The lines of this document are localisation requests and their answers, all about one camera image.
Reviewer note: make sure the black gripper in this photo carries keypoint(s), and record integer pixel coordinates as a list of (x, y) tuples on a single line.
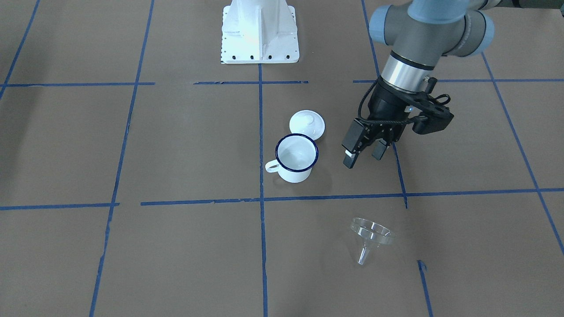
[(382, 103)]

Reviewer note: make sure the white mug lid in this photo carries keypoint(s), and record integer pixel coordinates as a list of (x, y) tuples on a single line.
[(309, 123)]

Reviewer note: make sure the clear plastic funnel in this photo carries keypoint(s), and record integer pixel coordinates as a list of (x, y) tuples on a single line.
[(372, 235)]

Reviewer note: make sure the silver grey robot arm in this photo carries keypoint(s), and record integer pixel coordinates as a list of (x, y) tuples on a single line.
[(419, 34)]

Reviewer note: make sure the white enamel mug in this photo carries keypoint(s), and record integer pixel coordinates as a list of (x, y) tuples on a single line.
[(295, 157)]

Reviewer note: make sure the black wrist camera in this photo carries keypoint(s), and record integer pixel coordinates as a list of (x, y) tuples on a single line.
[(434, 115)]

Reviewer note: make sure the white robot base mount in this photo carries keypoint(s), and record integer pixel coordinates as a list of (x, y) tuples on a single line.
[(259, 32)]

